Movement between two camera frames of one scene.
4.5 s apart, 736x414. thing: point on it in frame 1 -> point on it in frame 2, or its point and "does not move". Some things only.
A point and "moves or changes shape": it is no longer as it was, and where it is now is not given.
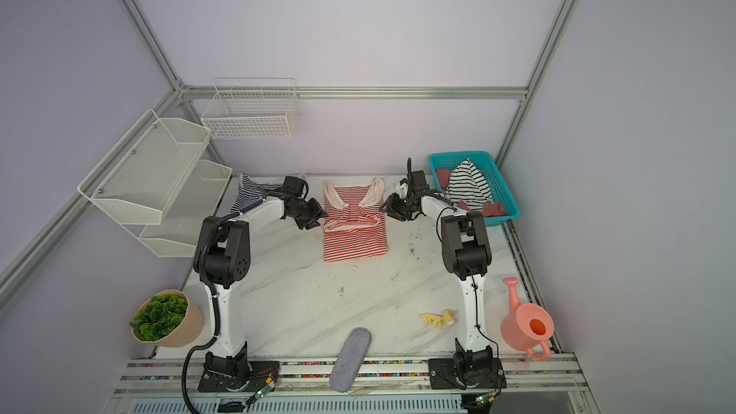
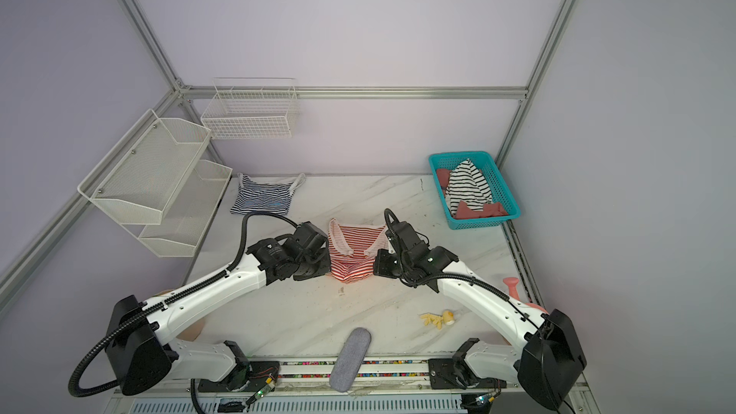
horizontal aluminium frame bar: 440,91 does not move
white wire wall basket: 251,108 does not move
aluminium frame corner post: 156,44 does not move
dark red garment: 490,210 does not move
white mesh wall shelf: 156,184 does not move
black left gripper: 317,212 -> 325,265
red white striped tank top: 354,221 moves or changes shape
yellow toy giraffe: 448,317 does not move
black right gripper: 387,208 -> 379,265
